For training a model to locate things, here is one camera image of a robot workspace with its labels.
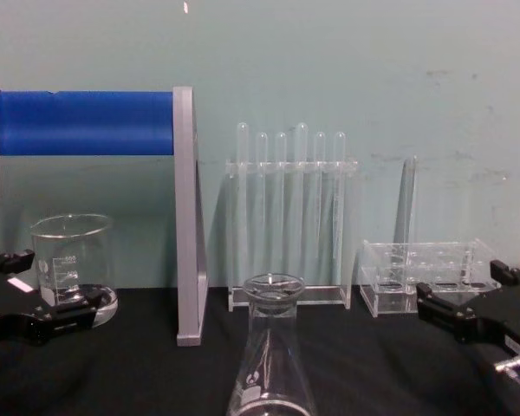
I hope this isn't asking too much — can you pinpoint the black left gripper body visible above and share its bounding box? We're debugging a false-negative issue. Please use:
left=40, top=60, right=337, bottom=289
left=0, top=269, right=44, bottom=348

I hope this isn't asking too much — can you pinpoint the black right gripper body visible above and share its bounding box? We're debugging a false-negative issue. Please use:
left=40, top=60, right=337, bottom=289
left=480, top=283, right=520, bottom=357

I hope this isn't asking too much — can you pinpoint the low clear acrylic tube rack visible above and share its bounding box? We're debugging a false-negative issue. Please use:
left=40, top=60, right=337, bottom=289
left=357, top=237, right=503, bottom=319

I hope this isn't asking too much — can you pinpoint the clear glass beaker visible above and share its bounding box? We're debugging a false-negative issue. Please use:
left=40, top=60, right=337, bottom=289
left=29, top=213, right=119, bottom=327

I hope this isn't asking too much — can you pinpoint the black table cloth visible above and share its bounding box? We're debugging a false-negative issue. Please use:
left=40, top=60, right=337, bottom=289
left=0, top=283, right=520, bottom=416

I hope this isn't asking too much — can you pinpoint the clear test tube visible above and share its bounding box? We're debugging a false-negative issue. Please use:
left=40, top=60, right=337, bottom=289
left=255, top=131, right=269, bottom=278
left=393, top=156, right=418, bottom=289
left=295, top=121, right=309, bottom=281
left=333, top=131, right=347, bottom=270
left=313, top=131, right=327, bottom=270
left=274, top=131, right=288, bottom=278

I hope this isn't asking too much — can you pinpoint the grey pipette stand panel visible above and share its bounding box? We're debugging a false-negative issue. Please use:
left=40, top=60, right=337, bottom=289
left=172, top=86, right=210, bottom=348

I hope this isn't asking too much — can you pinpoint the blue stand bar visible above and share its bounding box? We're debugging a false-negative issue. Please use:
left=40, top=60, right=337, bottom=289
left=0, top=89, right=176, bottom=158

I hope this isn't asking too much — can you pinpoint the tall clear acrylic tube rack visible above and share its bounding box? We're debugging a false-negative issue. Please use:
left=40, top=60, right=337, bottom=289
left=224, top=159, right=360, bottom=314

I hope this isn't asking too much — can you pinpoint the clear glass conical flask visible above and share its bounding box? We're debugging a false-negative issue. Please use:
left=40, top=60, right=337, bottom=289
left=226, top=272, right=318, bottom=416

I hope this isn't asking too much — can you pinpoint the right gripper cable silver plug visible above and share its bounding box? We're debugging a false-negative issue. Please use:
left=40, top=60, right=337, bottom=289
left=496, top=353, right=520, bottom=379

